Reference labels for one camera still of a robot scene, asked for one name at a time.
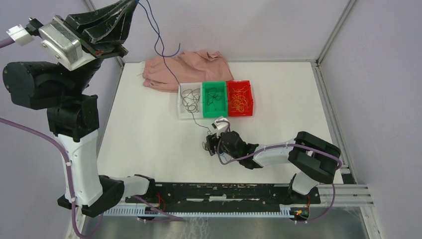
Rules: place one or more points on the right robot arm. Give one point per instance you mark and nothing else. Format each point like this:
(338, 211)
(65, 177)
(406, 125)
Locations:
(316, 159)

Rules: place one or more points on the white plastic bin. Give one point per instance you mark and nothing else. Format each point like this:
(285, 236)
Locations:
(190, 101)

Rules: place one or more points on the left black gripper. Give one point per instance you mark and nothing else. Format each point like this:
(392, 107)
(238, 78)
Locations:
(114, 30)

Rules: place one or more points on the pink crumpled cloth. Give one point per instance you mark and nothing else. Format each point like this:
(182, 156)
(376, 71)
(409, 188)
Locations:
(164, 74)

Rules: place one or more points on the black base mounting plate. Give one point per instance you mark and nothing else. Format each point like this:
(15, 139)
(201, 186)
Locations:
(225, 198)

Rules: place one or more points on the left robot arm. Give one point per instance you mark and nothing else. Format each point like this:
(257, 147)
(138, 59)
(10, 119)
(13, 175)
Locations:
(73, 118)

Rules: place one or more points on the green plastic bin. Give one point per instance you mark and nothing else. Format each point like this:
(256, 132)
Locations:
(215, 101)

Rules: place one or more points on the red plastic bin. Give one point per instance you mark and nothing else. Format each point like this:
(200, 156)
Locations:
(240, 99)

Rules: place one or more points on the white slotted cable duct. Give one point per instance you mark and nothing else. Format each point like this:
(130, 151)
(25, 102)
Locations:
(146, 212)

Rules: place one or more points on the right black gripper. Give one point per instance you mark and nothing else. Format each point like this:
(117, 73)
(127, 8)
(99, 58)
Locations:
(213, 140)

